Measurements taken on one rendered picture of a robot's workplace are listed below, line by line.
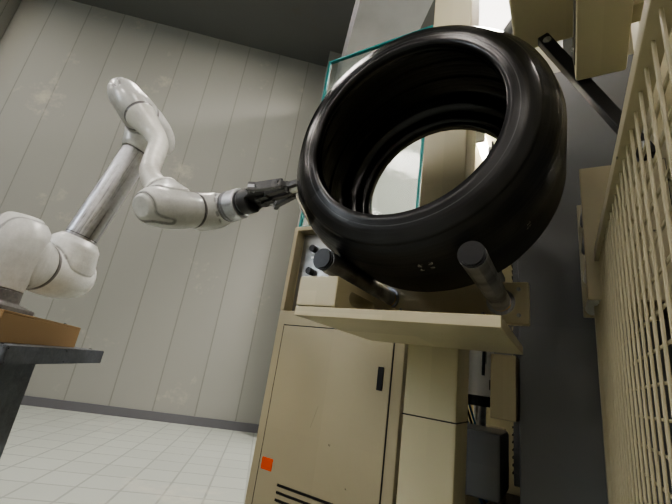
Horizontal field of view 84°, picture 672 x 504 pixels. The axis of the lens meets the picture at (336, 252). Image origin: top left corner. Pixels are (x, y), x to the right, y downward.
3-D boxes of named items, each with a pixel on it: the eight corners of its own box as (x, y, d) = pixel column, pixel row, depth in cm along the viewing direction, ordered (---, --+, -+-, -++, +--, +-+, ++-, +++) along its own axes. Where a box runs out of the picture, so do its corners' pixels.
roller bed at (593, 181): (583, 317, 90) (576, 206, 99) (663, 321, 82) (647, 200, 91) (587, 299, 74) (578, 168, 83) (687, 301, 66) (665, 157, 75)
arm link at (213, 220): (243, 225, 114) (211, 224, 102) (207, 235, 121) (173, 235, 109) (237, 191, 114) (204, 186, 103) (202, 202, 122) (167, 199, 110)
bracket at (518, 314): (371, 317, 104) (374, 283, 107) (530, 326, 84) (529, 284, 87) (366, 315, 101) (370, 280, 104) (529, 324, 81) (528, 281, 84)
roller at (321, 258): (392, 309, 99) (378, 303, 102) (399, 294, 100) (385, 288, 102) (325, 272, 71) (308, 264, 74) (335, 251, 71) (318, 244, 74)
